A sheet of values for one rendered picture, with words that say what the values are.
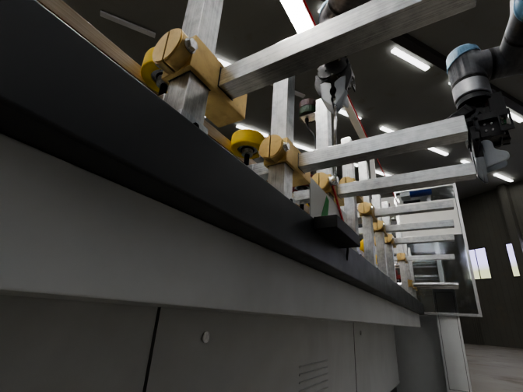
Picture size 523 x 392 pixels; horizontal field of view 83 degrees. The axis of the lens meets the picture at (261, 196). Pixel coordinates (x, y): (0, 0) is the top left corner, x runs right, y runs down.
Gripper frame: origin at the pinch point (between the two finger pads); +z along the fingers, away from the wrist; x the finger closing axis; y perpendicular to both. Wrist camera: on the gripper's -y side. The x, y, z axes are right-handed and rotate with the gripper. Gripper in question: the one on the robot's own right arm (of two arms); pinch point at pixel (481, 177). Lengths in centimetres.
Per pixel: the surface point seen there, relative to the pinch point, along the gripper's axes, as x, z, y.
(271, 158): -33.3, 4.2, -33.7
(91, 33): -61, -6, -49
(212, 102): -50, 4, -33
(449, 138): -25.4, 3.3, -6.0
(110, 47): -58, -6, -49
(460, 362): 225, 54, -11
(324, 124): -5.8, -20.7, -33.1
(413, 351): 237, 51, -43
